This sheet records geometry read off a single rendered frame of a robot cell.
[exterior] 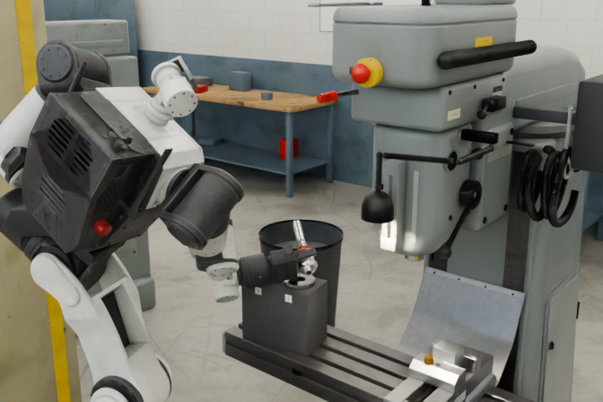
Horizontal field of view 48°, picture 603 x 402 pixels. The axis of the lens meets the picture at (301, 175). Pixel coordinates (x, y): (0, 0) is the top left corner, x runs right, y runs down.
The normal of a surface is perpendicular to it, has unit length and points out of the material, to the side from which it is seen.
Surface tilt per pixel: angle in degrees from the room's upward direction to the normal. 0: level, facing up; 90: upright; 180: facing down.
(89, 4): 90
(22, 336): 90
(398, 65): 90
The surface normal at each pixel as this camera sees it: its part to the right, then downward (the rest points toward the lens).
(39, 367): 0.78, 0.16
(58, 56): -0.25, -0.01
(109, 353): -0.36, 0.25
